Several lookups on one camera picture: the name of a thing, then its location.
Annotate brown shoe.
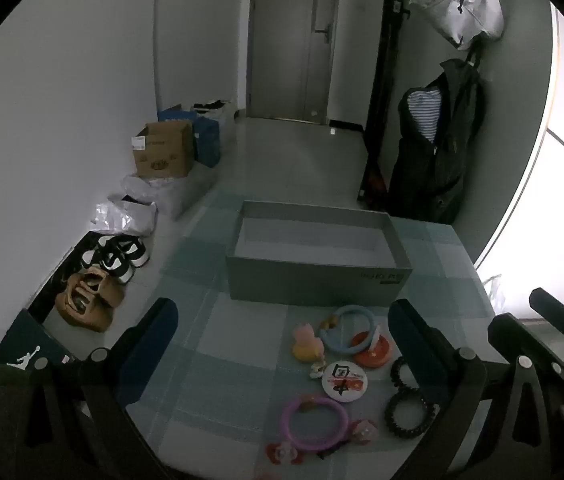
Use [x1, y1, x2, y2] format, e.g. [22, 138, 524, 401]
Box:
[79, 266, 126, 309]
[55, 274, 114, 334]

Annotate flat blue box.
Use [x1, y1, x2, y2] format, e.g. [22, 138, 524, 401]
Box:
[157, 104, 198, 123]

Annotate orange round disc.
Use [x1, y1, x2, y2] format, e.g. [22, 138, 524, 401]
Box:
[351, 331, 394, 367]

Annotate tall blue box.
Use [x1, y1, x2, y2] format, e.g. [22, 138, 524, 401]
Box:
[193, 116, 223, 167]

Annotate green checked tablecloth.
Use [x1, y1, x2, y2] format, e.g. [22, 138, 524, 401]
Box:
[127, 192, 509, 480]

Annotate grey door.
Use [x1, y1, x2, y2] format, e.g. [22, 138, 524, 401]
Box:
[246, 0, 344, 124]

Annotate black and white sneaker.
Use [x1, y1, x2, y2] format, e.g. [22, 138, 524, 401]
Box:
[104, 236, 151, 272]
[81, 236, 130, 282]

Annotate white cloth bag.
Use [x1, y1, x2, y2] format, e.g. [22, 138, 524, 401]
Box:
[408, 0, 506, 51]

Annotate crumpled white plastic bag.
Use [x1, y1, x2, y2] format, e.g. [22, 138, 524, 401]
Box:
[90, 200, 159, 237]

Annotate large black coil hair tie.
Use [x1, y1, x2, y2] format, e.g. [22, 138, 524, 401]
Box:
[384, 389, 438, 442]

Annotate black jacket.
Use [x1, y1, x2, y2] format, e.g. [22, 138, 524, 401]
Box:
[387, 57, 488, 226]

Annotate pink ring bracelet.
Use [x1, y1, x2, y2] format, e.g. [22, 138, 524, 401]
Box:
[282, 394, 350, 448]

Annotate grey cardboard storage box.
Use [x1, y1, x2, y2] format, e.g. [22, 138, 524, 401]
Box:
[225, 200, 413, 308]

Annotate blue ring bracelet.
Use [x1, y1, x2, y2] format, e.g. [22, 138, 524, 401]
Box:
[319, 304, 380, 355]

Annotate black pole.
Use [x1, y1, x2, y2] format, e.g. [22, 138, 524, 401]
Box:
[357, 0, 409, 207]

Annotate translucent white shopping bag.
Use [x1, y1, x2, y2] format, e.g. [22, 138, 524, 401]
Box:
[482, 274, 507, 311]

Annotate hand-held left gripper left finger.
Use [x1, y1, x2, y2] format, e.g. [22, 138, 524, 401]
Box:
[22, 297, 179, 480]

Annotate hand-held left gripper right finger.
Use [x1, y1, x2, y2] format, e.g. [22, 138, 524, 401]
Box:
[388, 298, 563, 480]

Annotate black shoe box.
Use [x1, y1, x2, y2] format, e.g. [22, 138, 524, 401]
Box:
[0, 308, 76, 377]

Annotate yellow pink duck hair clip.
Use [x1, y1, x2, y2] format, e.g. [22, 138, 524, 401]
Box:
[291, 324, 324, 362]

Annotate brown cardboard box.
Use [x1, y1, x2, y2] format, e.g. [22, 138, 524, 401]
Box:
[132, 120, 196, 179]

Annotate striped shirt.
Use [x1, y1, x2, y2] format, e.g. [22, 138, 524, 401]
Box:
[406, 87, 443, 145]

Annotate small black coil hair tie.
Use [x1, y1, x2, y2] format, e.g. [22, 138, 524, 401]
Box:
[389, 356, 420, 391]

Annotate round white badge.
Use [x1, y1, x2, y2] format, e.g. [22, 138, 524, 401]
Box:
[321, 360, 369, 400]

